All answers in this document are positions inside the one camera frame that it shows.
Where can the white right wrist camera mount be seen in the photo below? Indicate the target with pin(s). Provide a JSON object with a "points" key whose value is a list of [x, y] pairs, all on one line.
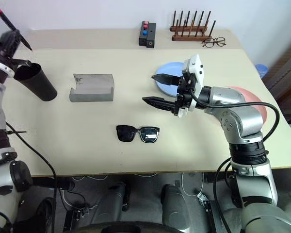
{"points": [[196, 68]]}

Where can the dark grey rounded shape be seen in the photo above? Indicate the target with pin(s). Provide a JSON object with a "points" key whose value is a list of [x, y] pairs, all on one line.
{"points": [[174, 206], [111, 201]]}

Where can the black box with coloured buttons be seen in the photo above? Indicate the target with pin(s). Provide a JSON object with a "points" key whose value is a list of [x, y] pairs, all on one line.
{"points": [[143, 37]]}

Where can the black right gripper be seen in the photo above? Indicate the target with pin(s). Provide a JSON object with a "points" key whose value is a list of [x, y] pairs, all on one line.
{"points": [[185, 93]]}

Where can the blue water jug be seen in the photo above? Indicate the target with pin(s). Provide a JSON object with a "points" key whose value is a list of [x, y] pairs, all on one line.
{"points": [[262, 69]]}

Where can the wooden peg rack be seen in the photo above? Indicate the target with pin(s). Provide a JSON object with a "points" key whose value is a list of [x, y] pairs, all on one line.
{"points": [[191, 38]]}

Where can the grey glasses case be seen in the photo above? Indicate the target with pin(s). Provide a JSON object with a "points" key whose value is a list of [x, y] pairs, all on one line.
{"points": [[92, 87]]}

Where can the dark framed clear eyeglasses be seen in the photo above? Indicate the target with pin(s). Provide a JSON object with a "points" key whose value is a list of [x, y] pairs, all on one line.
{"points": [[212, 41]]}

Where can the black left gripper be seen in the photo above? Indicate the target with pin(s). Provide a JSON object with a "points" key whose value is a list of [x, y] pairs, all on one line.
{"points": [[7, 47]]}

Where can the pink plate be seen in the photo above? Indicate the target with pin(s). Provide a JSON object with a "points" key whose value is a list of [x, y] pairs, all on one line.
{"points": [[253, 95]]}

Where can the light blue plate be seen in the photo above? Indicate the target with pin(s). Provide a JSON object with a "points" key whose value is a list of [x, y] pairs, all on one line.
{"points": [[168, 69]]}

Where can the black sunglasses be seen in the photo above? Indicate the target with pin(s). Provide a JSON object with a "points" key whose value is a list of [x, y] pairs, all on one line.
{"points": [[126, 133]]}

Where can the black plastic cup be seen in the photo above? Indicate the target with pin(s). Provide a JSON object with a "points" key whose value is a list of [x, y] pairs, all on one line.
{"points": [[36, 82]]}

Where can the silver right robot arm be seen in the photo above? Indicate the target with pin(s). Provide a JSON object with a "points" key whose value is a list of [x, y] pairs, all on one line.
{"points": [[247, 121]]}

